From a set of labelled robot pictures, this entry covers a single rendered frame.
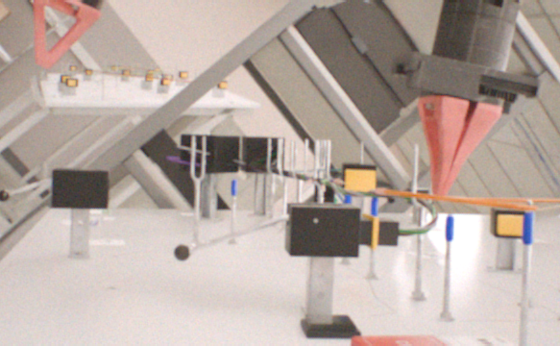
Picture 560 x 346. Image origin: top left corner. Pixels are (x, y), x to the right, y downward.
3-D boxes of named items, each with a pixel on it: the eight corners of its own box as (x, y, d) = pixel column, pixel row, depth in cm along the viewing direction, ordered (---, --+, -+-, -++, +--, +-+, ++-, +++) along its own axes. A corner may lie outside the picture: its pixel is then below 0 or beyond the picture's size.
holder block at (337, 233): (283, 249, 67) (285, 201, 66) (350, 250, 67) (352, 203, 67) (289, 257, 62) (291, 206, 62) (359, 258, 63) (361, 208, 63)
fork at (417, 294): (409, 300, 72) (416, 144, 72) (404, 295, 74) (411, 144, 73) (430, 300, 73) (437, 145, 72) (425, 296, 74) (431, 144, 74)
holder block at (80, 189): (-2, 251, 92) (0, 165, 92) (107, 252, 95) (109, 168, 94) (-9, 257, 88) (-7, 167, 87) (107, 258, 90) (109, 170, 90)
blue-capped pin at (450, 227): (433, 317, 66) (438, 212, 65) (451, 317, 66) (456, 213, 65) (439, 321, 64) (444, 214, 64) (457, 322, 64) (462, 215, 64)
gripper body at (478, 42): (387, 82, 64) (407, -10, 64) (507, 108, 65) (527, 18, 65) (408, 76, 58) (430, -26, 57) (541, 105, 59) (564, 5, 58)
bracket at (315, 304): (300, 308, 67) (303, 249, 67) (328, 308, 67) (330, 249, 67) (307, 320, 63) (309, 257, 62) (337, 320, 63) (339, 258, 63)
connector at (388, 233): (333, 239, 66) (335, 215, 66) (389, 241, 67) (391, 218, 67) (342, 244, 63) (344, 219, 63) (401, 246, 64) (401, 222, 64)
